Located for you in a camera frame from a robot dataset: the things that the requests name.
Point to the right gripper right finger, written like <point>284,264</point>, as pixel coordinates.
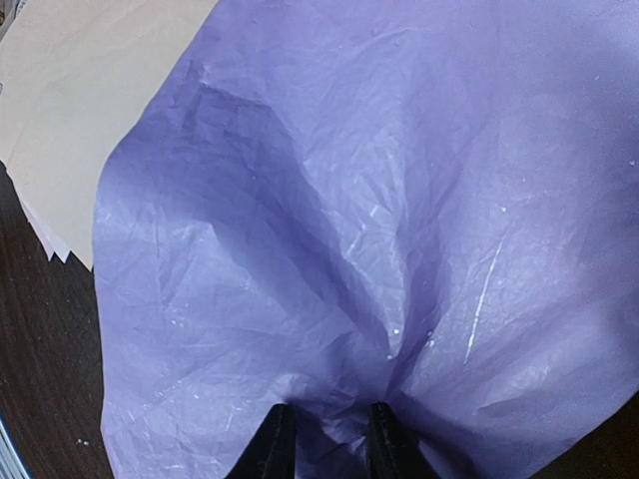
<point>390,451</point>

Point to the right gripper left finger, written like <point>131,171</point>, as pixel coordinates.
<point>271,453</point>

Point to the purple pink wrapping paper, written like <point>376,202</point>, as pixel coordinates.
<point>332,203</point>

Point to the beige wrapping paper stack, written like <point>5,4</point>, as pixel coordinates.
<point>75,78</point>

